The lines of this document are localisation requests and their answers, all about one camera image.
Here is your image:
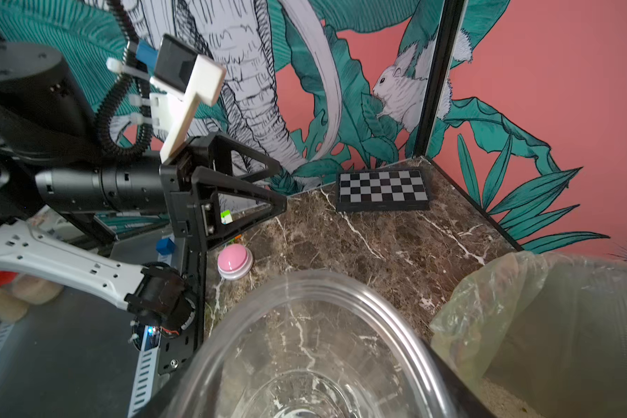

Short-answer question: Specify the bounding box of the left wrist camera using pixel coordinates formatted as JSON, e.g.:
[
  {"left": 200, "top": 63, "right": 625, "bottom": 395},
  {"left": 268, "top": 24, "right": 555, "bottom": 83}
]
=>
[{"left": 105, "top": 33, "right": 228, "bottom": 165}]

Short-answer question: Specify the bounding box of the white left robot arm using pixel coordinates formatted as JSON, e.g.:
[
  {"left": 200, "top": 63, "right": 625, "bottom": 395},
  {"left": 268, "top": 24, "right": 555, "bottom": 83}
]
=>
[{"left": 0, "top": 41, "right": 287, "bottom": 337}]

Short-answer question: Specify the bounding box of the pink round button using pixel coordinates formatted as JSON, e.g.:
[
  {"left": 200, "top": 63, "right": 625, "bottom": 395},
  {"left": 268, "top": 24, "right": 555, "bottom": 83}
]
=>
[{"left": 217, "top": 244, "right": 254, "bottom": 280}]

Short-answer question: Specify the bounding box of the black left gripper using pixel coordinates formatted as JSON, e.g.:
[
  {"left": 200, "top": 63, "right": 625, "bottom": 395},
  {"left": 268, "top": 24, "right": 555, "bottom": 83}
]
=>
[{"left": 160, "top": 132, "right": 287, "bottom": 251}]

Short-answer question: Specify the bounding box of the black white checkerboard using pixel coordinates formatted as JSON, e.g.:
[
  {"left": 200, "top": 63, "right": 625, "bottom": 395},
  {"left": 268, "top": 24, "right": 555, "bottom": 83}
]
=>
[{"left": 335, "top": 167, "right": 430, "bottom": 212}]

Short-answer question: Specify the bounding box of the white slotted cable duct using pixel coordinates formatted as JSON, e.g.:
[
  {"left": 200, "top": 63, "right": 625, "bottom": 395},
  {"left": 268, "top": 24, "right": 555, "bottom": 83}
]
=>
[{"left": 127, "top": 327, "right": 160, "bottom": 417}]

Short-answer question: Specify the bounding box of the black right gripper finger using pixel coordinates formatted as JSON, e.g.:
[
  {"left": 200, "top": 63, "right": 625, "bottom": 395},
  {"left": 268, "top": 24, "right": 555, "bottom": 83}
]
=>
[{"left": 428, "top": 349, "right": 496, "bottom": 418}]

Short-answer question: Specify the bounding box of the colourful puzzle cube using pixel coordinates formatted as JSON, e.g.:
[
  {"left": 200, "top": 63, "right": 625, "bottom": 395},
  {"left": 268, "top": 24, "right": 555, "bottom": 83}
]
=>
[{"left": 220, "top": 210, "right": 233, "bottom": 225}]

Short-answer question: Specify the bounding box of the white bin with green bag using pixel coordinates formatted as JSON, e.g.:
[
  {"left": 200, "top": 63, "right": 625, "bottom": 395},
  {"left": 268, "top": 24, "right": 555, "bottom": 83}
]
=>
[{"left": 430, "top": 252, "right": 627, "bottom": 417}]

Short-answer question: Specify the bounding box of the jar with patterned lid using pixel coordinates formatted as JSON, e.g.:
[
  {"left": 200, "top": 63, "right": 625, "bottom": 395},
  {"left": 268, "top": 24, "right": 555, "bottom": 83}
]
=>
[{"left": 142, "top": 270, "right": 456, "bottom": 417}]

